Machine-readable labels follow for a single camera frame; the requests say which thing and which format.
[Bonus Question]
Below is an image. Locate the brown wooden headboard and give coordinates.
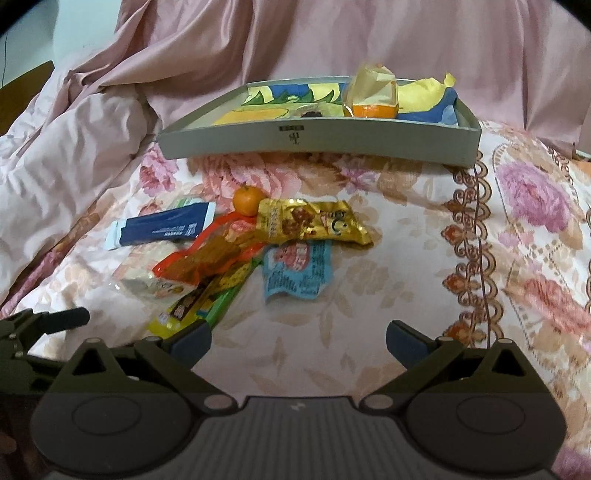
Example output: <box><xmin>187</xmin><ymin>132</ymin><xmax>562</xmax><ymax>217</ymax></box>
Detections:
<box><xmin>0</xmin><ymin>60</ymin><xmax>56</xmax><ymax>92</ymax></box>

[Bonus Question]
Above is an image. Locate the pale green snack packet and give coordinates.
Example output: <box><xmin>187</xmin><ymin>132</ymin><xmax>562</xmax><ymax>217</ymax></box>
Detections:
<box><xmin>168</xmin><ymin>196</ymin><xmax>211</xmax><ymax>214</ymax></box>

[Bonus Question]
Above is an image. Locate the small tangerine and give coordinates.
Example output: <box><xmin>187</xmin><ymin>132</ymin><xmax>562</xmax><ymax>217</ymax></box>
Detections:
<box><xmin>233</xmin><ymin>184</ymin><xmax>262</xmax><ymax>217</ymax></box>

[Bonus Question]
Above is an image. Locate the orange translucent snack packet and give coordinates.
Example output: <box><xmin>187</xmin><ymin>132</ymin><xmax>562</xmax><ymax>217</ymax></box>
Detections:
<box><xmin>151</xmin><ymin>213</ymin><xmax>266</xmax><ymax>285</ymax></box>

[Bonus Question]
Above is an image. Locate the white bread packet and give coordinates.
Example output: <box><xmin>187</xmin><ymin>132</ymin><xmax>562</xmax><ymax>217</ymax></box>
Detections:
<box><xmin>121</xmin><ymin>244</ymin><xmax>200</xmax><ymax>302</ymax></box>

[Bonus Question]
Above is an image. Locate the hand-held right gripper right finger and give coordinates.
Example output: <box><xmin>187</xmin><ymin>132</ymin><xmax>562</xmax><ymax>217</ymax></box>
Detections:
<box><xmin>360</xmin><ymin>320</ymin><xmax>537</xmax><ymax>414</ymax></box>

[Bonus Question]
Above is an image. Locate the grey cardboard box tray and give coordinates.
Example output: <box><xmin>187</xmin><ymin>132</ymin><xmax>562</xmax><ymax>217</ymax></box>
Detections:
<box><xmin>156</xmin><ymin>75</ymin><xmax>482</xmax><ymax>169</ymax></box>

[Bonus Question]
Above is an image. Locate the yellow paper wrapper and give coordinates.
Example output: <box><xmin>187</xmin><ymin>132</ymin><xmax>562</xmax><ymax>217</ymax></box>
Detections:
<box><xmin>396</xmin><ymin>73</ymin><xmax>459</xmax><ymax>112</ymax></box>

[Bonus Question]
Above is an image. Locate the yellow green stick packet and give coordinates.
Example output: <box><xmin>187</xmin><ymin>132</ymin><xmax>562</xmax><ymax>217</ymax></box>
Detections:
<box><xmin>147</xmin><ymin>257</ymin><xmax>262</xmax><ymax>337</ymax></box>

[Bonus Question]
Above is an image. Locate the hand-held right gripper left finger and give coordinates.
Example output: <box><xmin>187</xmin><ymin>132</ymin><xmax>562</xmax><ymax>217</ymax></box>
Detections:
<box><xmin>60</xmin><ymin>320</ymin><xmax>238</xmax><ymax>414</ymax></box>

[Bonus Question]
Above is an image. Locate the pink duvet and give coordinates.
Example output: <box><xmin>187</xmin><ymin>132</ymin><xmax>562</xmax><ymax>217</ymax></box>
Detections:
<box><xmin>0</xmin><ymin>0</ymin><xmax>591</xmax><ymax>309</ymax></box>

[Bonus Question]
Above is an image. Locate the gold snack packet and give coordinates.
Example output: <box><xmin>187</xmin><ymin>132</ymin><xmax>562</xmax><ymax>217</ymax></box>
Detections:
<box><xmin>255</xmin><ymin>198</ymin><xmax>374</xmax><ymax>248</ymax></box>

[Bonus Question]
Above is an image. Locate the light blue snack packet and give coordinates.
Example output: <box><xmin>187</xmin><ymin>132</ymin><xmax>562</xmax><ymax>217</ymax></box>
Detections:
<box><xmin>261</xmin><ymin>240</ymin><xmax>334</xmax><ymax>302</ymax></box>

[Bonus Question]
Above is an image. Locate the floral bed sheet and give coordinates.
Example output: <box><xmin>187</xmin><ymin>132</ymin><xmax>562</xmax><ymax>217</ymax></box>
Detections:
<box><xmin>0</xmin><ymin>119</ymin><xmax>591</xmax><ymax>480</ymax></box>

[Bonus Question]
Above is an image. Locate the navy blue snack packet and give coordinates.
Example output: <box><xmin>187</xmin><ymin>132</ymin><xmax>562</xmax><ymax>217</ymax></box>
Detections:
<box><xmin>105</xmin><ymin>203</ymin><xmax>218</xmax><ymax>251</ymax></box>

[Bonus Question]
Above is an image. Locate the clear bag with orange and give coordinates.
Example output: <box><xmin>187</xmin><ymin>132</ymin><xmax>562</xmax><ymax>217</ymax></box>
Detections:
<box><xmin>342</xmin><ymin>63</ymin><xmax>400</xmax><ymax>119</ymax></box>

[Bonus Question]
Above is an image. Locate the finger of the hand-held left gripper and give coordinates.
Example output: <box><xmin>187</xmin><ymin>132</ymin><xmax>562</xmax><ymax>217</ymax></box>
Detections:
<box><xmin>25</xmin><ymin>307</ymin><xmax>91</xmax><ymax>335</ymax></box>

